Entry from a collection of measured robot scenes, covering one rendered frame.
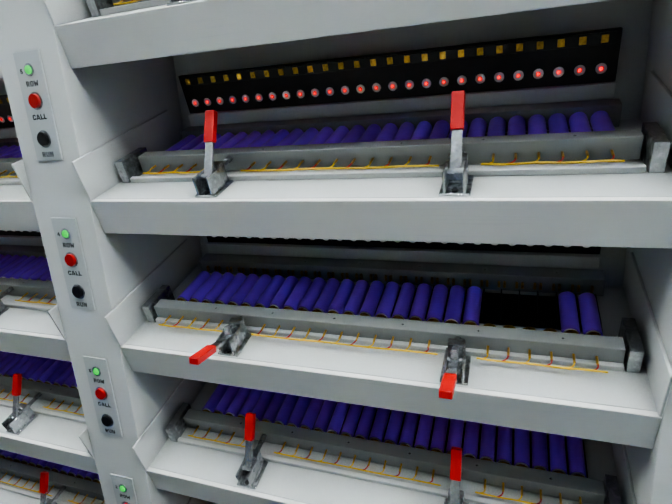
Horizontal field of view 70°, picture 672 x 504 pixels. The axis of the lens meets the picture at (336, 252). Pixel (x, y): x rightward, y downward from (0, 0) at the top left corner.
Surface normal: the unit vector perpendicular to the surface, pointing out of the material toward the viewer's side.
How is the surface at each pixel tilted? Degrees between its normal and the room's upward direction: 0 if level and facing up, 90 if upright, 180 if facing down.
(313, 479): 17
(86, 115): 90
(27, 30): 90
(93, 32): 107
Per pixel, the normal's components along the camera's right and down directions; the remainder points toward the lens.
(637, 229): -0.30, 0.55
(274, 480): -0.16, -0.84
